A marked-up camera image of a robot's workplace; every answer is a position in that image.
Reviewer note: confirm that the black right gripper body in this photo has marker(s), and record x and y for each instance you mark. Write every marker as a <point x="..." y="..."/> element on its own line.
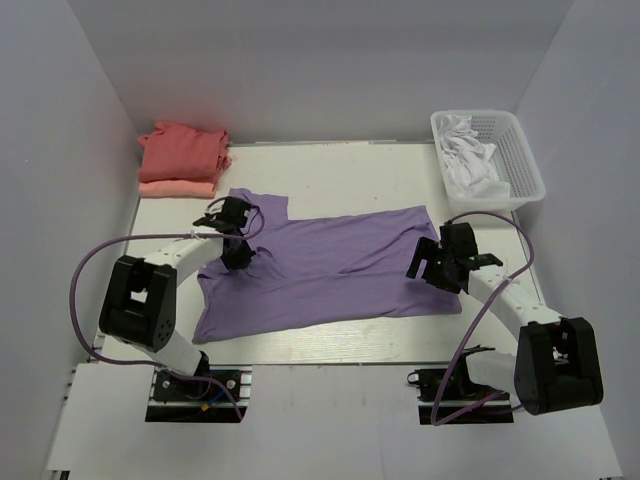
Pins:
<point x="427" y="261"/>

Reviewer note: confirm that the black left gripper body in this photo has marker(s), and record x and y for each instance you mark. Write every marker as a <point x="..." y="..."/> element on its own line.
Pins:
<point x="238" y="255"/>

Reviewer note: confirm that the purple t-shirt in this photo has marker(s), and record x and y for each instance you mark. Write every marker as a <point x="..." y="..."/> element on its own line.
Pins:
<point x="316" y="271"/>

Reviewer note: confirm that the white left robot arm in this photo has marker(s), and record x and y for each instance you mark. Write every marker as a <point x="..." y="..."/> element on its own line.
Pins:
<point x="140" y="306"/>

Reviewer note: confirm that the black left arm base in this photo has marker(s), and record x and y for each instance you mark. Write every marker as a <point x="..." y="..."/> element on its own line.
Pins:
<point x="172" y="400"/>

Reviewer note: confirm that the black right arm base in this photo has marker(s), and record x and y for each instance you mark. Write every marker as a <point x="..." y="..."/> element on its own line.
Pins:
<point x="457" y="395"/>

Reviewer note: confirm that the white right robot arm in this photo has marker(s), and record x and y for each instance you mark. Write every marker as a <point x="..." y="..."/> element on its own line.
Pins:
<point x="556" y="366"/>

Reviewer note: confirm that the folded red t-shirt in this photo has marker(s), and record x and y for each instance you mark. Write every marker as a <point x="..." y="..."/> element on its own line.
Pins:
<point x="175" y="151"/>

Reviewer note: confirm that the white crumpled t-shirt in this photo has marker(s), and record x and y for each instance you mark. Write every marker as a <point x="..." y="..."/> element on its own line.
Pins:
<point x="467" y="161"/>

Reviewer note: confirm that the white plastic basket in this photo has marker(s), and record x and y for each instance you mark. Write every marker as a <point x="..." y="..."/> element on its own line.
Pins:
<point x="513" y="161"/>

